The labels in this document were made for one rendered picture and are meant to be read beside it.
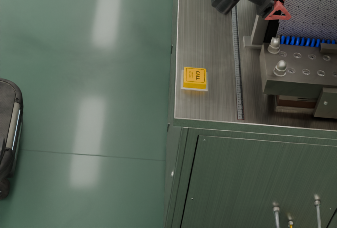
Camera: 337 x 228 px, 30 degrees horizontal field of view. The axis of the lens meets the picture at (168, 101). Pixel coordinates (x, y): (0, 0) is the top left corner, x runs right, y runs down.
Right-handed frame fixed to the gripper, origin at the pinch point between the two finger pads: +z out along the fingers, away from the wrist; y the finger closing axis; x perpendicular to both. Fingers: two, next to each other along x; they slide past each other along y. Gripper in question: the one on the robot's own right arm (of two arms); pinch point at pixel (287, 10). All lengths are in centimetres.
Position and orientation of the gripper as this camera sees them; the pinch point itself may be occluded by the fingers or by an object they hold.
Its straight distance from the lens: 191.9
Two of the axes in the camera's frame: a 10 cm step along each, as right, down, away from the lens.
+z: 8.5, 3.8, 3.7
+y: -0.3, 7.4, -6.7
